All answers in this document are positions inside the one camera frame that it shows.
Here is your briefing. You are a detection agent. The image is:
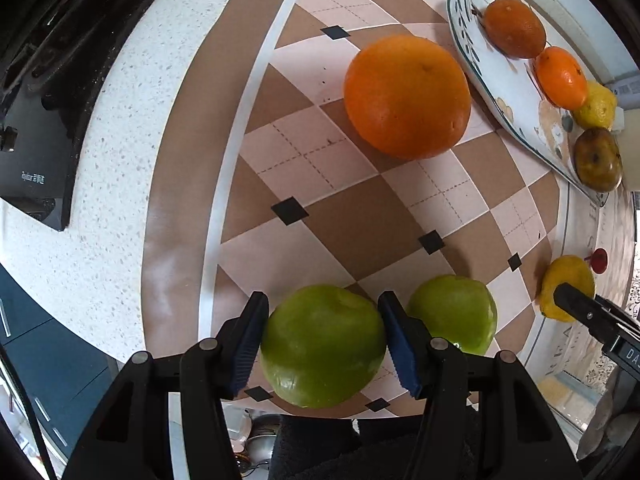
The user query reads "yellow lemon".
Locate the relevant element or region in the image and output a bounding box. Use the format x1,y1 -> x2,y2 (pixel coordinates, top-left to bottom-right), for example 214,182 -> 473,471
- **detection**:
572,80 -> 619,131

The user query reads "small red cherry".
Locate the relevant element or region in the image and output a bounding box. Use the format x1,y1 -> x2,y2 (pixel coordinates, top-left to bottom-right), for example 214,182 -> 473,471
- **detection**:
583,248 -> 609,275

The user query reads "bright orange tangerine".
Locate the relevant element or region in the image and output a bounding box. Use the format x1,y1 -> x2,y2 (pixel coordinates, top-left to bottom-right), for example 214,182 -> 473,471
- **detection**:
534,46 -> 589,111

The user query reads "dark blue cabinet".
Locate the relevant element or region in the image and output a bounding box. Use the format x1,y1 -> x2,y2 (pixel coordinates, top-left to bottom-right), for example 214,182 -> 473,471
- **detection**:
0,265 -> 113,466

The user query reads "black stove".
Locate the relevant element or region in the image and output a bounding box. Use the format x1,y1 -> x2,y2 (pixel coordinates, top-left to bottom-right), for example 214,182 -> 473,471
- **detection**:
0,0 -> 173,232

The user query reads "brown spotted fruit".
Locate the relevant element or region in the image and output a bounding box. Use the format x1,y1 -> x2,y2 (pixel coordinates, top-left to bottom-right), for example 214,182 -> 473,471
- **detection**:
573,127 -> 624,194

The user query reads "dark cloth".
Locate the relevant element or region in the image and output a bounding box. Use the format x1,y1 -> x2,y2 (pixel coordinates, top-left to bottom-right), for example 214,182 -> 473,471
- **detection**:
269,414 -> 427,480

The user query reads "metal pot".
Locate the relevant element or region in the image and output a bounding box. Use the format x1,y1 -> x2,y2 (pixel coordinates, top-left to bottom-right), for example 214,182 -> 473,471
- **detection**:
235,412 -> 286,478

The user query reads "large orange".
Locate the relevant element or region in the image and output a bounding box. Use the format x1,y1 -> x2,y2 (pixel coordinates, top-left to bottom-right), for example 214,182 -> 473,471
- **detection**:
343,34 -> 472,161

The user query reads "dark orange tangerine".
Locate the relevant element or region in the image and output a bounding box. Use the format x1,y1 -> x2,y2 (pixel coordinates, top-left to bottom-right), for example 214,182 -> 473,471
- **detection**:
482,0 -> 547,59

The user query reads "white patterned plate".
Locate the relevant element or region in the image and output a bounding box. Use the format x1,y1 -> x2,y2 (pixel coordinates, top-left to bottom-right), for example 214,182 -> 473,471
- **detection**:
446,0 -> 611,209

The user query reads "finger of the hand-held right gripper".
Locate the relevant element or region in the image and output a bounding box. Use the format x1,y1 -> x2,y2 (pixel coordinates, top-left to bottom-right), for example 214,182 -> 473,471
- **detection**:
595,295 -> 640,334
552,282 -> 631,349

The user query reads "person's right hand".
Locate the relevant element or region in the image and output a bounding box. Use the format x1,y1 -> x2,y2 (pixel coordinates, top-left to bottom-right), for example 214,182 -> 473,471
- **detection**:
576,377 -> 640,462

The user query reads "small green apple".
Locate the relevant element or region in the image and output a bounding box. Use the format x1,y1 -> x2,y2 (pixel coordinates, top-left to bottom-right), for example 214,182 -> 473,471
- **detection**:
406,275 -> 499,356

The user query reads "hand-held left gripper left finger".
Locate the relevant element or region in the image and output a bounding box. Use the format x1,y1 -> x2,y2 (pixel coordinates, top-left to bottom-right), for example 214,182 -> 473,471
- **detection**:
62,291 -> 270,480

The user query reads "yellow plastic packet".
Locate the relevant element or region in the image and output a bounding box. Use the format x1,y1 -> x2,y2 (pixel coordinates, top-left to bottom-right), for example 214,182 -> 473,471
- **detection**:
537,370 -> 601,428

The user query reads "large green apple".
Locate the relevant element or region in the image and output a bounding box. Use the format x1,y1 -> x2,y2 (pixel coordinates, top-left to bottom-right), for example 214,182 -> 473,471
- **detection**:
259,284 -> 388,409

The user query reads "brown checkered table mat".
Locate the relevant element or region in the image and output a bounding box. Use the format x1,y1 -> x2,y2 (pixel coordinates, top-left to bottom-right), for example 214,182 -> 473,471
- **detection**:
141,0 -> 572,419

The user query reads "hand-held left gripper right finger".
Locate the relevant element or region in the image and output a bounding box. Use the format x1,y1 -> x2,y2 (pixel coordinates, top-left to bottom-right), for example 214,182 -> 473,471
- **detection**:
378,291 -> 583,480

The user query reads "yellow citrus fruit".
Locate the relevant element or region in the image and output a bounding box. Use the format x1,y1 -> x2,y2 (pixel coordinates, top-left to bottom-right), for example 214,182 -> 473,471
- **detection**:
538,254 -> 597,323

